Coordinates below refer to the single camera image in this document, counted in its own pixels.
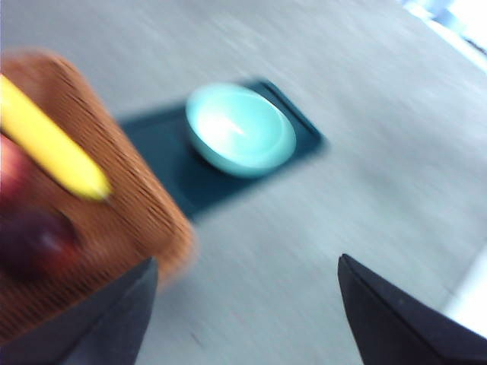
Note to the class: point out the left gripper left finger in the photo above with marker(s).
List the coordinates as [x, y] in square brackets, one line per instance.
[95, 327]

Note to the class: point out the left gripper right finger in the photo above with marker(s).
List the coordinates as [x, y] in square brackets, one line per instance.
[399, 327]

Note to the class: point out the dark purple plum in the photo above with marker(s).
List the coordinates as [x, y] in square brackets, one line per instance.
[34, 243]

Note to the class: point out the teal ribbed bowl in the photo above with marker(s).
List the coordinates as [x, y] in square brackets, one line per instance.
[243, 133]

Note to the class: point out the brown wicker basket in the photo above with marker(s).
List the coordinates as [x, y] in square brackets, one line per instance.
[125, 197]

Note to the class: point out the red orange peach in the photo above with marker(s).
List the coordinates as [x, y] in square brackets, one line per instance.
[15, 178]

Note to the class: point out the yellow banana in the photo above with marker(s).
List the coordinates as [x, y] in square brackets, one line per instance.
[49, 152]

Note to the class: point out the black rectangular tray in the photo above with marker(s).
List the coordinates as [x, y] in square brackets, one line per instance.
[160, 152]

